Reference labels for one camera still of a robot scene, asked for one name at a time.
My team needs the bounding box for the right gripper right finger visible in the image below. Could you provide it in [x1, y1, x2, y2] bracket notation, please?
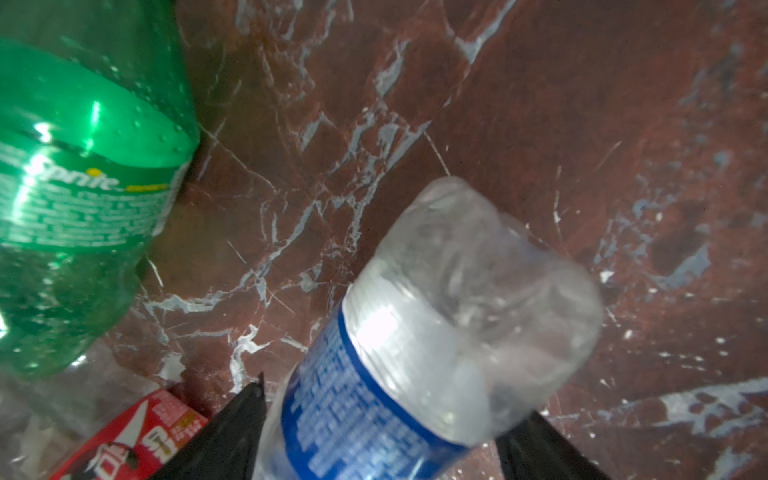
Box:
[495, 411, 609, 480]

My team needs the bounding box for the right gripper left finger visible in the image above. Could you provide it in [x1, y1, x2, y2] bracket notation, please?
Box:
[151, 375, 267, 480]

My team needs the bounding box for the clear bottle red label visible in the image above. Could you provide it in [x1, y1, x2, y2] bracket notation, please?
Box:
[1, 341, 208, 479]

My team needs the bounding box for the water bottle blue label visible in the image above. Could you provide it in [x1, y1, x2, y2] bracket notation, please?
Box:
[253, 176, 604, 479]

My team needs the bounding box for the green soda bottle yellow cap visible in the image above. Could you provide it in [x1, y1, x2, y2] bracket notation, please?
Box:
[1, 1, 200, 379]

